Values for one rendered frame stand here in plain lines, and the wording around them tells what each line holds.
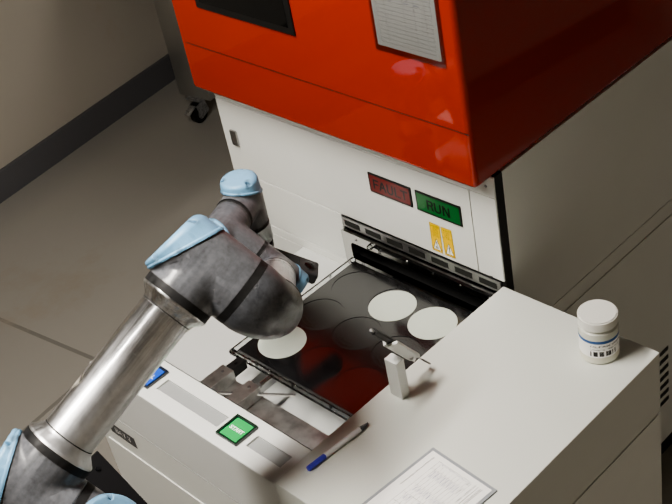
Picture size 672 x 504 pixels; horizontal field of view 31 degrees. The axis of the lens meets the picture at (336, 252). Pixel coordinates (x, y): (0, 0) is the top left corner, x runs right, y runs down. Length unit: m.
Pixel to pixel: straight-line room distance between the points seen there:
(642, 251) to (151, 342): 1.34
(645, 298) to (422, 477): 1.03
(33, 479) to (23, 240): 2.98
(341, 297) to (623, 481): 0.69
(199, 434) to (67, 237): 2.55
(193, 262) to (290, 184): 0.96
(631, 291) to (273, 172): 0.86
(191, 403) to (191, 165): 2.69
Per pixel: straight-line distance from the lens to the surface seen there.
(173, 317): 1.81
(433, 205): 2.38
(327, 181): 2.60
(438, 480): 2.01
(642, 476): 2.36
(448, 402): 2.14
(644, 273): 2.83
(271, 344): 2.44
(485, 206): 2.28
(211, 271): 1.79
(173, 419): 2.26
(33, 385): 4.03
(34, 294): 4.44
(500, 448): 2.05
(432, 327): 2.40
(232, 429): 2.19
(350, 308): 2.48
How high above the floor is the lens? 2.44
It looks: 36 degrees down
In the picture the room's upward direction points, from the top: 12 degrees counter-clockwise
